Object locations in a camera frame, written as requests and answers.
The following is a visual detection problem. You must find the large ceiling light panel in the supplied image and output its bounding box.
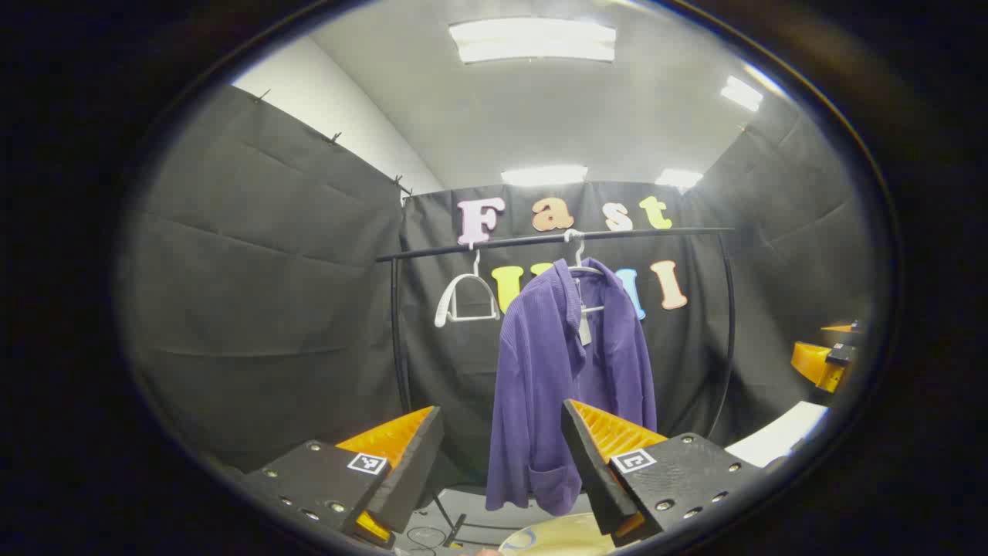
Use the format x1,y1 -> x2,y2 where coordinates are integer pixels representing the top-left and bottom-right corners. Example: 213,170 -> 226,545
449,17 -> 617,64

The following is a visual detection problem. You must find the purple knit cardigan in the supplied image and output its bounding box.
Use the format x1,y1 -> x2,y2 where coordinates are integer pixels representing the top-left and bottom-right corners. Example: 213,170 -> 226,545
485,259 -> 658,517

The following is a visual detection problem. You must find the white plastic hanger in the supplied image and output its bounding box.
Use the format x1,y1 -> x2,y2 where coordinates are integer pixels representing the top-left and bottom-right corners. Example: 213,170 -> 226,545
563,229 -> 611,317
434,249 -> 501,328

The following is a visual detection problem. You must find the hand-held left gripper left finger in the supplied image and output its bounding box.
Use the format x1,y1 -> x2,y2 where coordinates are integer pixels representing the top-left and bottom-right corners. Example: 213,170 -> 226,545
239,405 -> 447,551

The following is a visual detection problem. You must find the black metal clothes rack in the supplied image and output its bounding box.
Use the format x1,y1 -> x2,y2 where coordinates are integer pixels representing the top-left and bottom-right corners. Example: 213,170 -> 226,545
376,226 -> 738,551

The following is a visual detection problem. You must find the black backdrop cloth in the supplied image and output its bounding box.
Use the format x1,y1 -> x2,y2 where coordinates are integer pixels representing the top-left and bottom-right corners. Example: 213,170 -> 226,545
123,83 -> 877,495

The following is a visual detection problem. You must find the beige laundry hamper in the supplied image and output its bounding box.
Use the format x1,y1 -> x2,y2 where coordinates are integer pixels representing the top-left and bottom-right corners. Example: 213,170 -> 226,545
498,512 -> 618,556

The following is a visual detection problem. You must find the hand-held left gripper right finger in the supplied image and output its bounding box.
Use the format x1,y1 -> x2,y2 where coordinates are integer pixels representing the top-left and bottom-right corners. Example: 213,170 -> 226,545
560,398 -> 762,550

